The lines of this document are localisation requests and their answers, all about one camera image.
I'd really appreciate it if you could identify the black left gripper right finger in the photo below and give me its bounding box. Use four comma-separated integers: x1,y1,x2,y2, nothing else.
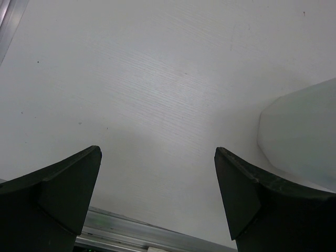
214,147,335,251

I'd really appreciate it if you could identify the aluminium table edge rail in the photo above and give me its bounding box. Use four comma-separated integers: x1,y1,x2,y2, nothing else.
1,1,233,251

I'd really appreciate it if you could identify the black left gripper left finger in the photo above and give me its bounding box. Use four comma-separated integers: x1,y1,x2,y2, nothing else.
1,145,102,251

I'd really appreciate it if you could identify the white octagonal bin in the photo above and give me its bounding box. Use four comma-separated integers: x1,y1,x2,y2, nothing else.
257,79,335,191

